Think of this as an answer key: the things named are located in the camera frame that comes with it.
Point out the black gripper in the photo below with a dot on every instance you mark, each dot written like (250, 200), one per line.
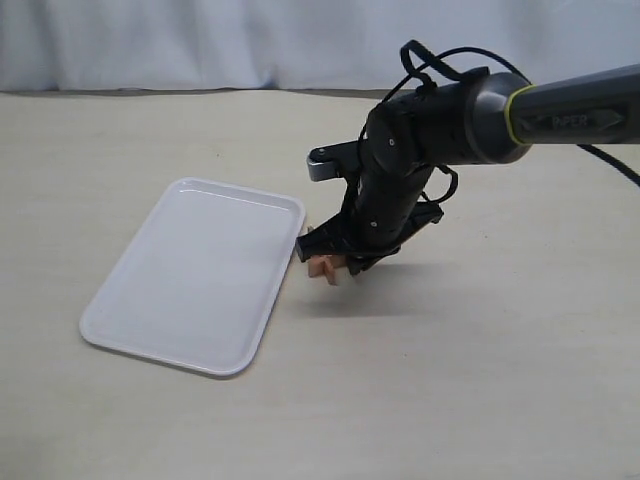
(385, 213)

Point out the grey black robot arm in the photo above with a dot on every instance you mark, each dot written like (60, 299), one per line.
(484, 118)

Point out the white plastic tray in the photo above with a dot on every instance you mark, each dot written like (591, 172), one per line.
(196, 286)

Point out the white curtain backdrop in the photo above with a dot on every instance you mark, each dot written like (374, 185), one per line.
(203, 45)

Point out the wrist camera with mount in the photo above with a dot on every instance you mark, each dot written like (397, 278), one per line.
(333, 161)

